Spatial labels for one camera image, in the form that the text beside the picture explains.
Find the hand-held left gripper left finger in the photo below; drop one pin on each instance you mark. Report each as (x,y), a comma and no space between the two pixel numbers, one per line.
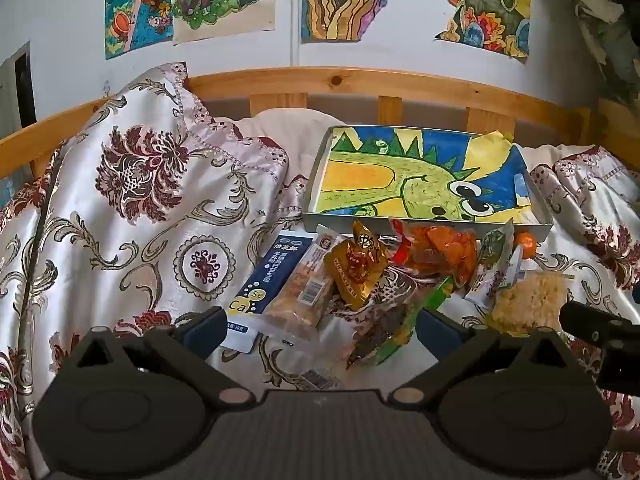
(205,332)

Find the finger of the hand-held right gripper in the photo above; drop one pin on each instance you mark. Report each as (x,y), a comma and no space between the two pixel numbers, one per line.
(600,325)

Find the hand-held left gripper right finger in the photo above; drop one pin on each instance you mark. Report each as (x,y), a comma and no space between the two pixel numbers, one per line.
(440,332)

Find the yellow green snack packet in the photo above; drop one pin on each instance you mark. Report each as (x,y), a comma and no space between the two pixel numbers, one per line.
(436,295)

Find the dark brown snack packet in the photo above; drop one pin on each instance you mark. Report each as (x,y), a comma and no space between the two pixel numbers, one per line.
(375,330)

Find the blue and white snack packet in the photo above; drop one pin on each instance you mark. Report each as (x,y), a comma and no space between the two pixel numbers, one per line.
(260,290)

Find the clear rice crisp cake packet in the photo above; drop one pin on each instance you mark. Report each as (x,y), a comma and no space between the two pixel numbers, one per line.
(527,302)

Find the clear packet of orange snacks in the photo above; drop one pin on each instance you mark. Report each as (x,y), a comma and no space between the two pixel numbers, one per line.
(435,252)

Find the white green snack packet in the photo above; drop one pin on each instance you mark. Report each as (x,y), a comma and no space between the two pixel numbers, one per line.
(492,265)

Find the clear cereal bar packet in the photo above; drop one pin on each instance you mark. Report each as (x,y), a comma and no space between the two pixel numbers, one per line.
(300,302)

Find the gold foil snack packet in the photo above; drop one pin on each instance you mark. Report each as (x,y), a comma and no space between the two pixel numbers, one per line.
(355,265)

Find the small tangerine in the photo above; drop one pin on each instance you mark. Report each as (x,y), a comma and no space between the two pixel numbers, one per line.
(526,244)

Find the grey box with dinosaur drawing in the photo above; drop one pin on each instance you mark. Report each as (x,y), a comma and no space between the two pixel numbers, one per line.
(380,175)

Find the white pillow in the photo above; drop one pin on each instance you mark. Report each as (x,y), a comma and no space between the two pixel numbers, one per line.
(290,132)

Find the wooden bed headboard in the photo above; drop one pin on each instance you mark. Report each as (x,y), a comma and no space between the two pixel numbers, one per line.
(340,82)

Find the patterned hanging cloth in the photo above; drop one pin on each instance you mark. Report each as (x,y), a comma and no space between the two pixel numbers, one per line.
(605,25)

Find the dark wall panel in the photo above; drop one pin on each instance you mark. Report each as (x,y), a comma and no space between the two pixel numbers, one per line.
(20,95)

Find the blue orange figure wall poster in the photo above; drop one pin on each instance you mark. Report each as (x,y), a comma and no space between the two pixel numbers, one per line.
(137,15)

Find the white wall pipe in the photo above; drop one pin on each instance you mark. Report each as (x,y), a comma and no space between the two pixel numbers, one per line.
(294,15)

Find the landscape colourful leaves wall poster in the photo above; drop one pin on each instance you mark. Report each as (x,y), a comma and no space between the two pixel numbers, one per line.
(490,5)

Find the purple swirl seaweed wall poster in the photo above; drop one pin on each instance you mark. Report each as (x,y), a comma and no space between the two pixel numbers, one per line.
(350,0)

